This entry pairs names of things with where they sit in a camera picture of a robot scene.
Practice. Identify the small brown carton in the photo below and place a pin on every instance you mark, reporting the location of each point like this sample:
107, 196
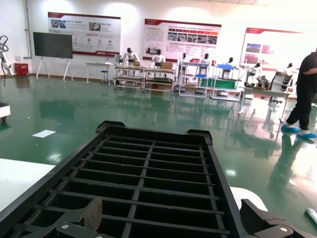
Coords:
166, 65

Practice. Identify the black slotted plastic container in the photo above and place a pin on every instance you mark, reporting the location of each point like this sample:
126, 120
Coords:
146, 171

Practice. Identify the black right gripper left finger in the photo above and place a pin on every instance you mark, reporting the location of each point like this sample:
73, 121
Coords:
92, 213

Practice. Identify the wall poster with red photos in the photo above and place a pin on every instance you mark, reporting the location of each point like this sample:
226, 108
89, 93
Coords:
267, 49

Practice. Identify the cream pipe workbench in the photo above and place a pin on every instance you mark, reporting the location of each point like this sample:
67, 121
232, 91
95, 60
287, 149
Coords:
128, 66
159, 70

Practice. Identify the white rack with blue bins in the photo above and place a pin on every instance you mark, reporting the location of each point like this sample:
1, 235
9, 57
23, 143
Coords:
200, 75

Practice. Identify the black stool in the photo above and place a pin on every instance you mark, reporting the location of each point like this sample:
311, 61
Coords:
104, 72

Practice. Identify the white paper sheet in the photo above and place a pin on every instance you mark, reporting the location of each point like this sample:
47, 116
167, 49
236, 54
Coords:
44, 133

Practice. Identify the white black humanoid robot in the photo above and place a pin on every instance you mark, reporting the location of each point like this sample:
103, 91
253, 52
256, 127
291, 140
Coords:
230, 62
287, 74
158, 59
130, 56
253, 72
205, 59
184, 56

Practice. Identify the white industrial robot arm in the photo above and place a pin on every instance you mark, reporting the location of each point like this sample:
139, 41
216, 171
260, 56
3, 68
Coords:
5, 59

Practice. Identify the white wall pipe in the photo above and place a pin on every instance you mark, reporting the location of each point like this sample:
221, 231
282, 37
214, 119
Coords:
28, 29

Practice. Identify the red wall cabinet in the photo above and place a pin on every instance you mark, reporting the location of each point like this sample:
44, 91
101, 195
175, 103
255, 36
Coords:
21, 69

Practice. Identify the white work table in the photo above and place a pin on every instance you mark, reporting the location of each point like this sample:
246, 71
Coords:
266, 90

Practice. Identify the black display on white stand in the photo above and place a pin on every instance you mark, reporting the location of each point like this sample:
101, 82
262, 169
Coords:
52, 45

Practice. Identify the wide red white wall poster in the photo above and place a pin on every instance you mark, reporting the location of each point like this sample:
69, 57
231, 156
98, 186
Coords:
99, 32

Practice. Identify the white rack with green mat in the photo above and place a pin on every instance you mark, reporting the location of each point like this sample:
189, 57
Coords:
223, 84

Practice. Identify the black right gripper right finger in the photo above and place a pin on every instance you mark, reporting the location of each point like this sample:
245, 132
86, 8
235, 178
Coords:
257, 223

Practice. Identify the white wheeled cart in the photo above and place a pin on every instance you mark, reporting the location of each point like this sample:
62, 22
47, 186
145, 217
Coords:
4, 111

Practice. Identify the wall poster with photo row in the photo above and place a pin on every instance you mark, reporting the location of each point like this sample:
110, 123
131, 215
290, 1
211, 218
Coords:
180, 42

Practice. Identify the white desk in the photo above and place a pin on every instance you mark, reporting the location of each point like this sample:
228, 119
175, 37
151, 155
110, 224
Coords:
97, 64

